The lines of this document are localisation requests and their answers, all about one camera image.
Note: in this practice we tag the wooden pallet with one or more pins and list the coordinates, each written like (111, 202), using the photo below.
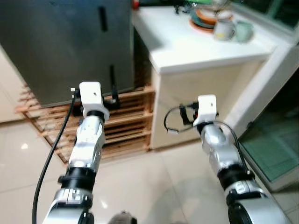
(126, 126)

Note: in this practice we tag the white kitchen counter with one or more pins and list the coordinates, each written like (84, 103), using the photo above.
(187, 46)

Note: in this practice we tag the green glass door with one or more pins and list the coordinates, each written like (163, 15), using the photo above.
(273, 149)

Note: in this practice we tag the stack of colourful plates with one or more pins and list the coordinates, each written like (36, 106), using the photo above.
(203, 18)

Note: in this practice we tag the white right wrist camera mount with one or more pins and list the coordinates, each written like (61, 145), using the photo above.
(205, 108)

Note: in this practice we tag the white mug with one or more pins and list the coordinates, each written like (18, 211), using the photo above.
(224, 30)

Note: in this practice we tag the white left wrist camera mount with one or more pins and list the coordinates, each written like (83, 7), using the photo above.
(91, 95)

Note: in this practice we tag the pale green mug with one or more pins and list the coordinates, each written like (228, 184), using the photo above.
(244, 32)

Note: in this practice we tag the small red object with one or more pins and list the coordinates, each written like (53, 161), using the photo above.
(135, 4)

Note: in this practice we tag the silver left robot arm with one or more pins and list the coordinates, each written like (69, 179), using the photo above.
(86, 144)

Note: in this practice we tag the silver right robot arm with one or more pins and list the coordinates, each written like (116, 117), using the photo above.
(224, 154)

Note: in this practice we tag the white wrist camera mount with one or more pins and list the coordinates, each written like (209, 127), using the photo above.
(91, 95)
(205, 108)

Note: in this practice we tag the grey robot foot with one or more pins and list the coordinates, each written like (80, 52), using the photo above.
(122, 218)

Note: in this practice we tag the grey steel fridge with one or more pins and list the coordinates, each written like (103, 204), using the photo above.
(56, 46)

